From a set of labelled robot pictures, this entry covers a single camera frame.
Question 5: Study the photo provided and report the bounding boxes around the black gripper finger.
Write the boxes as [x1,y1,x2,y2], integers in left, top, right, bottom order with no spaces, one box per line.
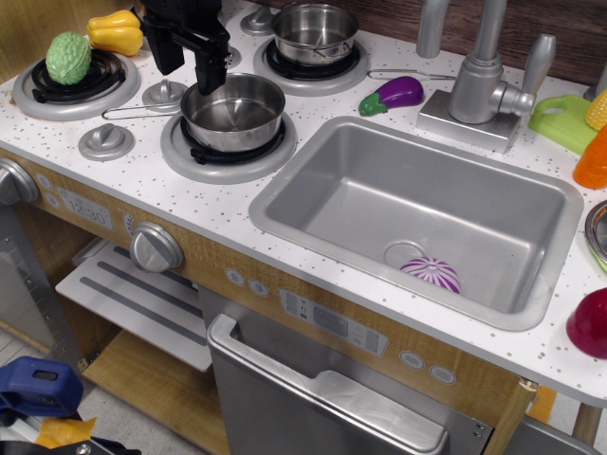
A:
[146,27,184,75]
[193,45,228,95]

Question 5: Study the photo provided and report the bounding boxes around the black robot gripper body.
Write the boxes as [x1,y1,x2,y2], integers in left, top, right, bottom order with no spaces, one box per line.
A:
[142,0,230,51]

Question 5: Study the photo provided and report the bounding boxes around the steel saucepan with wire handle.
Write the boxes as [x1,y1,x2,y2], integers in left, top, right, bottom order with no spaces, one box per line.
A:
[101,72,287,154]

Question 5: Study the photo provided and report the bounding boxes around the left rear stove burner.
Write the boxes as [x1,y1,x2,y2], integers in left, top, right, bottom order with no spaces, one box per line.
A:
[12,50,139,121]

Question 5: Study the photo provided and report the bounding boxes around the stove burner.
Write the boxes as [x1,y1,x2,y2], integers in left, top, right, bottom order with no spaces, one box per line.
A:
[160,114,297,185]
[12,50,139,121]
[253,39,370,97]

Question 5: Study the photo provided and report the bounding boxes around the right rear stove burner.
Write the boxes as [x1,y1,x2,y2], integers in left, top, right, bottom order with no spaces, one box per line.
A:
[253,39,370,97]

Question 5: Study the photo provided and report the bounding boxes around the front stove burner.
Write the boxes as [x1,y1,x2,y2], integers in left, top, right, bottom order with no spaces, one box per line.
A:
[160,114,297,185]

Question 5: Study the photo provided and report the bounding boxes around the silver countertop knob hidden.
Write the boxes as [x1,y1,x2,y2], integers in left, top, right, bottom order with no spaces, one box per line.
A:
[226,46,242,68]

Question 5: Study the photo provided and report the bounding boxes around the silver countertop knob middle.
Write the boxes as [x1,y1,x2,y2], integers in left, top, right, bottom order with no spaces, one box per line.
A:
[142,79,188,114]

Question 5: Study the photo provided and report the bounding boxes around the silver countertop knob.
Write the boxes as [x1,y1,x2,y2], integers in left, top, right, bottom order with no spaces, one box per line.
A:
[78,123,135,161]
[240,6,274,36]
[142,79,188,114]

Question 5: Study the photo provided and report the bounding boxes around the yellow toy bell pepper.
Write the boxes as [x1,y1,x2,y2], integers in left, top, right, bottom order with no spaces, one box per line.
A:
[87,9,144,57]

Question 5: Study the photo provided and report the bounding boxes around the silver countertop knob rear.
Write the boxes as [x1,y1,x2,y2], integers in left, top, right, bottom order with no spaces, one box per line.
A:
[240,6,274,36]

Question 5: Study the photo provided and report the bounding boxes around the green bumpy toy vegetable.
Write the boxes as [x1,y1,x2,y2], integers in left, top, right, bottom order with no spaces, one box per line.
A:
[46,31,92,85]

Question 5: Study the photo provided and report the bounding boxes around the steel pot on rear burner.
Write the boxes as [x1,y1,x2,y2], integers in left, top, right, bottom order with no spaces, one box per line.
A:
[270,3,359,66]

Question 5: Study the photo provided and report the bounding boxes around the silver countertop knob front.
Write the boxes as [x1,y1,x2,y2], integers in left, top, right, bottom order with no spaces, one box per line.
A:
[78,123,135,161]

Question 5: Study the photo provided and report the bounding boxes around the silver oven dial centre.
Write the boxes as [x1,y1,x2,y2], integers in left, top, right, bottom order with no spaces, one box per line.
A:
[129,222,184,273]

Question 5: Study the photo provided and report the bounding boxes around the silver oven dial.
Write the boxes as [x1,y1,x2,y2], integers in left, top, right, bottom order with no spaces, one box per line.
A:
[0,158,40,206]
[129,222,184,273]

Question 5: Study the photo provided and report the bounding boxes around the purple toy eggplant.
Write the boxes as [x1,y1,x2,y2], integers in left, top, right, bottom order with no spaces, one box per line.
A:
[359,76,425,117]

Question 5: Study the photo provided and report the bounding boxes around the silver oven dial left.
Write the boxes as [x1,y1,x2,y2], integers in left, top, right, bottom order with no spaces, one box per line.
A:
[0,158,40,206]

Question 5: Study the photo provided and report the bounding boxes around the white oven rack shelf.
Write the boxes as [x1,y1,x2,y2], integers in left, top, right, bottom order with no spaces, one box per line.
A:
[56,240,212,372]

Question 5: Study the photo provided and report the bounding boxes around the silver toy faucet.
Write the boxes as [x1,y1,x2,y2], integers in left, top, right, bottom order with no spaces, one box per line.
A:
[416,1,556,154]

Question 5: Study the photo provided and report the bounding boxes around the purple striped toy onion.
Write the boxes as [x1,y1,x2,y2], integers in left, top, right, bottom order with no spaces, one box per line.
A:
[400,257,461,294]

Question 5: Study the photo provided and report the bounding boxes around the grey plastic sink basin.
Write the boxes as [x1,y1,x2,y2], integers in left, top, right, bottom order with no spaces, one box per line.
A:
[249,117,584,331]

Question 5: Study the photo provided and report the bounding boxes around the silver dishwasher door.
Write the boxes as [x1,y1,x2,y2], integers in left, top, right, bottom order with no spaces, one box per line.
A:
[207,309,493,454]

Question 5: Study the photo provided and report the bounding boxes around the blue clamp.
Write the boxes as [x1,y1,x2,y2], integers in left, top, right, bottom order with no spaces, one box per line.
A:
[1,356,83,417]

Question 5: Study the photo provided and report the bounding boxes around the green toy cutting board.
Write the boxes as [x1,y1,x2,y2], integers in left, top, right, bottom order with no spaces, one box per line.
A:
[528,95,597,155]

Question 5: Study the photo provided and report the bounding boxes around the yellow toy corn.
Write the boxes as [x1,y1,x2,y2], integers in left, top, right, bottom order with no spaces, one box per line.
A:
[584,90,607,132]

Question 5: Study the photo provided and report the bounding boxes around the orange toy carrot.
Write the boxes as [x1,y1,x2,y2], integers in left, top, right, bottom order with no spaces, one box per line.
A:
[573,127,607,190]

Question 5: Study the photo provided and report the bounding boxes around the yellow tape piece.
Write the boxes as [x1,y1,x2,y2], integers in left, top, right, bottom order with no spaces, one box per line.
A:
[35,417,97,449]

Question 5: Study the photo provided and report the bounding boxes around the steel bowl at right edge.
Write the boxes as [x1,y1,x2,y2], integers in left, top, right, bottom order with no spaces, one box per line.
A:
[584,201,607,270]

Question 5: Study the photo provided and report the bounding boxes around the red toy fruit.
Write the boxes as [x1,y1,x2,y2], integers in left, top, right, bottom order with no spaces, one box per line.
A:
[566,288,606,359]

